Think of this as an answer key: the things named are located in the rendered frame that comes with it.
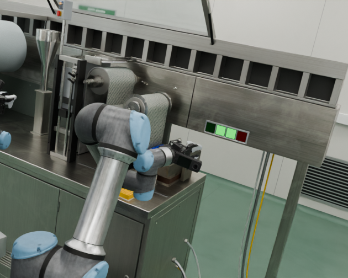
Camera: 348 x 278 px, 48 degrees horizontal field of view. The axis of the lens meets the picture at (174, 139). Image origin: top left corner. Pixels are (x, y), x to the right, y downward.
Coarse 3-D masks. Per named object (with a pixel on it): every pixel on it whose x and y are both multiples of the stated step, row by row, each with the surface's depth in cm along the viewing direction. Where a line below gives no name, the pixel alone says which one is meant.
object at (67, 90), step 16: (64, 64) 195; (80, 64) 190; (64, 80) 198; (80, 80) 193; (64, 96) 202; (80, 96) 197; (64, 112) 199; (64, 128) 206; (48, 144) 208; (64, 144) 204; (64, 160) 205
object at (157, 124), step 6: (150, 120) 199; (156, 120) 205; (162, 120) 212; (150, 126) 201; (156, 126) 207; (162, 126) 214; (156, 132) 210; (162, 132) 216; (150, 138) 205; (156, 138) 212; (150, 144) 207; (156, 144) 213
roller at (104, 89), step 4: (96, 68) 203; (100, 68) 202; (92, 72) 204; (96, 72) 203; (100, 72) 202; (104, 72) 201; (104, 76) 201; (104, 80) 202; (108, 80) 200; (104, 84) 202; (108, 84) 201; (92, 88) 206; (96, 88) 205; (100, 88) 204; (104, 88) 202; (96, 92) 205; (100, 92) 204; (104, 92) 203
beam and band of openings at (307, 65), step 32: (0, 0) 270; (96, 32) 247; (128, 32) 228; (160, 32) 218; (160, 64) 227; (192, 64) 213; (224, 64) 211; (256, 64) 204; (288, 64) 190; (320, 64) 184; (288, 96) 193; (320, 96) 193
